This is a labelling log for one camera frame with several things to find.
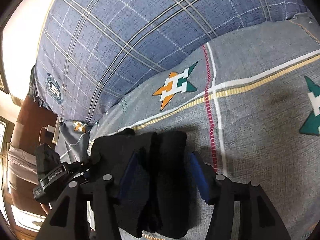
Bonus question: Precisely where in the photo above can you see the beige power strip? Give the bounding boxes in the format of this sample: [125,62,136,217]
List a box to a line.
[53,119,61,144]

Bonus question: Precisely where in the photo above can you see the black pants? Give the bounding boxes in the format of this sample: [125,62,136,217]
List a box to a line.
[89,128,188,239]

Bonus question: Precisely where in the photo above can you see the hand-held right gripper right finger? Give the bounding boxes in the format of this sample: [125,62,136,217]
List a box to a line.
[189,151,292,240]

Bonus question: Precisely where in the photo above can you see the grey star-printed bed sheet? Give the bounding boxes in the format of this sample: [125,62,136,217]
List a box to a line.
[54,14,320,240]

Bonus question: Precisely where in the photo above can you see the white charger cable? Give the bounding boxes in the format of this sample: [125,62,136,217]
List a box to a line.
[39,127,48,147]

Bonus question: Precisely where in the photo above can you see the grey striped cloth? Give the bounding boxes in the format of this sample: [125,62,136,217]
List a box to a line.
[7,145,39,182]

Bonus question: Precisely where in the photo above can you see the blue plaid pillow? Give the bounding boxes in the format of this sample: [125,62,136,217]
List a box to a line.
[29,0,309,125]

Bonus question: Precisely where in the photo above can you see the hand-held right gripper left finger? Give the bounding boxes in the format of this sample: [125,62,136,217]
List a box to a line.
[36,151,142,240]

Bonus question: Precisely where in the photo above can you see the grey star-printed pillow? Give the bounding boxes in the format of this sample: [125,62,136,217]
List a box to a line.
[58,120,99,167]

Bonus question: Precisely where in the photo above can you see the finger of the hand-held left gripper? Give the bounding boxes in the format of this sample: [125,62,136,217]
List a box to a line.
[64,152,102,180]

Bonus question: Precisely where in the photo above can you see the brown wooden headboard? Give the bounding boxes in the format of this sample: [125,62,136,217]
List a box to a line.
[9,90,62,207]

